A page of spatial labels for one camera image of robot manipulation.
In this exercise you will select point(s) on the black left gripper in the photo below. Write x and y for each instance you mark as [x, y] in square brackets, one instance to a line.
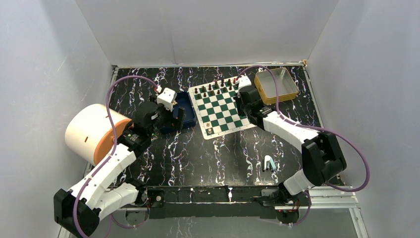
[172, 123]

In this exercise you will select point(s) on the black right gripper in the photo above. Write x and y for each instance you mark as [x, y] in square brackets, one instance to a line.
[237, 99]

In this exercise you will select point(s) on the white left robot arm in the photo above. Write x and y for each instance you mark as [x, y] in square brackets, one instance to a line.
[81, 208]

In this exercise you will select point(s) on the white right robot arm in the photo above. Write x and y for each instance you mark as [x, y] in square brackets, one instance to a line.
[322, 157]

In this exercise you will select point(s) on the green white chess board mat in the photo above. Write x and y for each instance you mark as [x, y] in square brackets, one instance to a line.
[219, 110]

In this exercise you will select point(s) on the gold tin box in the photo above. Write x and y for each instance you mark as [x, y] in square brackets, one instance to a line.
[282, 88]

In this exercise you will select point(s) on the small white blue stapler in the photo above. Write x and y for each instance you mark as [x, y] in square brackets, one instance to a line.
[269, 164]

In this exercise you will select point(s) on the white orange cylindrical appliance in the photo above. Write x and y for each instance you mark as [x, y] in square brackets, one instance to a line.
[90, 134]

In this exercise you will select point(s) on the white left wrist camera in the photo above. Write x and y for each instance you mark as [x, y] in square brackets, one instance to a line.
[167, 98]

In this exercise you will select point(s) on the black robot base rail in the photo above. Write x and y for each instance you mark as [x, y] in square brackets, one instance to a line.
[265, 202]

